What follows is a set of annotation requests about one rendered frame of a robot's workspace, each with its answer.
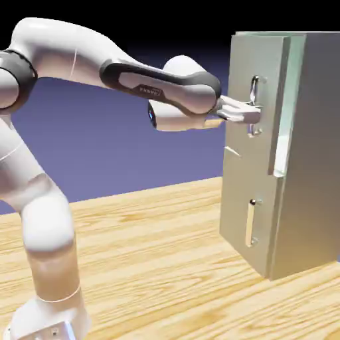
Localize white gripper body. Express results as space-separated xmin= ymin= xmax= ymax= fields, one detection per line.
xmin=216 ymin=95 xmax=263 ymax=125

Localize curved silver door handle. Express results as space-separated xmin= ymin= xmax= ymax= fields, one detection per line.
xmin=246 ymin=74 xmax=267 ymax=138

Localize grey-green cabinet door with curved handle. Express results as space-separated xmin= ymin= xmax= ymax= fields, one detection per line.
xmin=222 ymin=33 xmax=291 ymax=177

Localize grey-green cabinet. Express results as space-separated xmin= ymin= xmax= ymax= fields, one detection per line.
xmin=219 ymin=31 xmax=340 ymax=282

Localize grey-green cabinet door with straight handle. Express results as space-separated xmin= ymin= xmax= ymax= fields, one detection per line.
xmin=219 ymin=147 xmax=286 ymax=279

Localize straight silver door handle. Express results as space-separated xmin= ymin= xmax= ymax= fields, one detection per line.
xmin=244 ymin=198 xmax=263 ymax=248

